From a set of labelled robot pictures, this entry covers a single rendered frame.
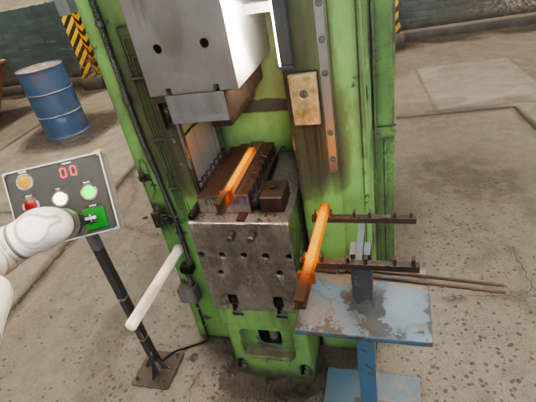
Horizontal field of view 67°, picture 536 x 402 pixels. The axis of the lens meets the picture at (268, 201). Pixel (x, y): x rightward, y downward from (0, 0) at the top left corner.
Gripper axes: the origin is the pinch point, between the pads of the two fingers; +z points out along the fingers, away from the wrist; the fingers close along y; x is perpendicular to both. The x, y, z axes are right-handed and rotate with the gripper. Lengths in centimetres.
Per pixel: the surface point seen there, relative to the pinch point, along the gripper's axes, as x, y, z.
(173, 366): -80, -2, 65
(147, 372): -80, -15, 66
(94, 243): -9.1, -8.8, 22.9
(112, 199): 5.2, 7.0, 5.6
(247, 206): -9, 53, 2
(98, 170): 16.1, 5.1, 5.4
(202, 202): -3.9, 37.0, 7.8
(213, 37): 40, 54, -27
